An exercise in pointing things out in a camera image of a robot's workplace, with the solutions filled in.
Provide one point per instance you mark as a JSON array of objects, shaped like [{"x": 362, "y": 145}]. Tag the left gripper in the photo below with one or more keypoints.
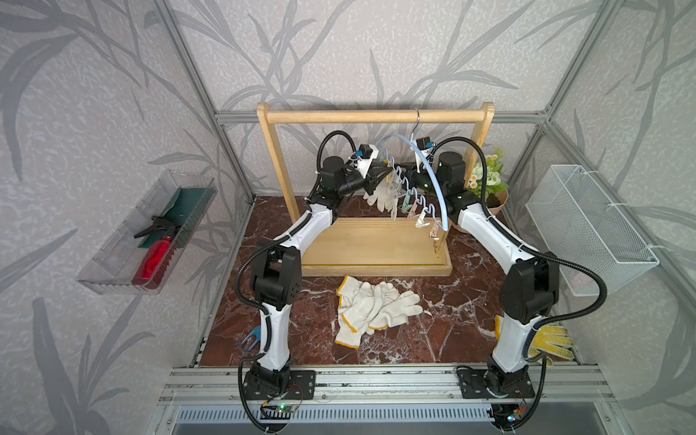
[{"x": 370, "y": 181}]

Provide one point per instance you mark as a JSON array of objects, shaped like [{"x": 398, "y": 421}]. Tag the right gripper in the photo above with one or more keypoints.
[{"x": 412, "y": 177}]

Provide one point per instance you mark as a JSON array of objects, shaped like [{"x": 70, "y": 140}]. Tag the blue wavy clip hanger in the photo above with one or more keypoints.
[{"x": 432, "y": 209}]

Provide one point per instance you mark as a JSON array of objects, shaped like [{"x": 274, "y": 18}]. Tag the white glove hung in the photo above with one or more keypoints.
[
  {"x": 386, "y": 194},
  {"x": 397, "y": 308}
]

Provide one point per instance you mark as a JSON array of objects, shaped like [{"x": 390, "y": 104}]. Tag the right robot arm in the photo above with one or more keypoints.
[{"x": 531, "y": 286}]

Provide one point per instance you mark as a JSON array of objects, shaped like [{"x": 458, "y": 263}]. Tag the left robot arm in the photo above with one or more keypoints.
[{"x": 270, "y": 281}]

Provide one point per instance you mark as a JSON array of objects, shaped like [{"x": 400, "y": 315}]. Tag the potted white flower plant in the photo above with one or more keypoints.
[{"x": 497, "y": 191}]

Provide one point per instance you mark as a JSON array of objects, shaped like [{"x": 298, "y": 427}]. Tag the wooden clothes rack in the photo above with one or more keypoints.
[{"x": 370, "y": 246}]

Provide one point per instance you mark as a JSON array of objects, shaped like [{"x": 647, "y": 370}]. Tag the white glove with yellow cuff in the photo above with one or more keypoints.
[{"x": 360, "y": 302}]

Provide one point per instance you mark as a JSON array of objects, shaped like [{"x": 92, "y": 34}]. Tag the white glove bottom of pile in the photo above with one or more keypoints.
[{"x": 350, "y": 335}]

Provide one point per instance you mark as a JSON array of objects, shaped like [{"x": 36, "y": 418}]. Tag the green cloth in tray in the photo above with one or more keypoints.
[{"x": 176, "y": 213}]

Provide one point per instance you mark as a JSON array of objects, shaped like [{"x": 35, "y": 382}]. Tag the blue hand rake tool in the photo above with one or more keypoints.
[{"x": 251, "y": 340}]

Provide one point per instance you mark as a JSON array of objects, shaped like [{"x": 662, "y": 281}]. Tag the yellow rubber-coated glove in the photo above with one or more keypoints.
[{"x": 552, "y": 340}]

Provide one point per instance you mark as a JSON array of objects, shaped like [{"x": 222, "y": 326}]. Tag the red spray bottle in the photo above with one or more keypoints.
[{"x": 154, "y": 265}]

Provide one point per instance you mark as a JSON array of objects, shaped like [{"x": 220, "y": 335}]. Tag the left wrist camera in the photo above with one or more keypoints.
[{"x": 364, "y": 158}]

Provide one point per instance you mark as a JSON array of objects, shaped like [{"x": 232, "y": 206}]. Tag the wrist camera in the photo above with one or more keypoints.
[
  {"x": 424, "y": 145},
  {"x": 364, "y": 158}
]

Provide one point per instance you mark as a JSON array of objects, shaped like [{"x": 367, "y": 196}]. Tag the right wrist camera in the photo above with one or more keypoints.
[{"x": 424, "y": 145}]

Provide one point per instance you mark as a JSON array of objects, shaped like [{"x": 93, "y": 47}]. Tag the white wire mesh basket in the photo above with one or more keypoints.
[{"x": 580, "y": 223}]

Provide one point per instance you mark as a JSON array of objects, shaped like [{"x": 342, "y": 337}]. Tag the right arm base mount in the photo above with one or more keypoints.
[{"x": 492, "y": 383}]

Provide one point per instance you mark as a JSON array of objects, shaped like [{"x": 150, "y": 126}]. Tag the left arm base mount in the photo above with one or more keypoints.
[{"x": 295, "y": 384}]

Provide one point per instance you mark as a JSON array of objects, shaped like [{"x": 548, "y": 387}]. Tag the clear plastic wall tray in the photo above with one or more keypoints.
[{"x": 111, "y": 270}]

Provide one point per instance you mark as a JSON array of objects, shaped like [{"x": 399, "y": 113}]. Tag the aluminium front rail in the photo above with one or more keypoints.
[{"x": 395, "y": 399}]

